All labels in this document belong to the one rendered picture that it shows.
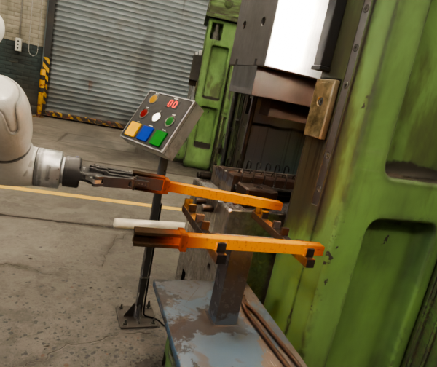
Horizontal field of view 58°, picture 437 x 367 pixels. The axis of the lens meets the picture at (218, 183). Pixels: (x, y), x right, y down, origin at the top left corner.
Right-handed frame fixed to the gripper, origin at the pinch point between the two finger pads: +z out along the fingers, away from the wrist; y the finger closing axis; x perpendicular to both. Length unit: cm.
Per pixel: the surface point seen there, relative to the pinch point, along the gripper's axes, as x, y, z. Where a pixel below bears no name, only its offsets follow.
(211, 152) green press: -67, -505, 170
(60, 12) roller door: 118, -849, -111
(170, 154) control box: -5, -74, 19
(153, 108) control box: 12, -96, 11
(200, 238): -3.4, 25.8, 8.3
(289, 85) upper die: 33, -29, 46
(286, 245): -3.3, 25.3, 28.1
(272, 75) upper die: 35, -29, 39
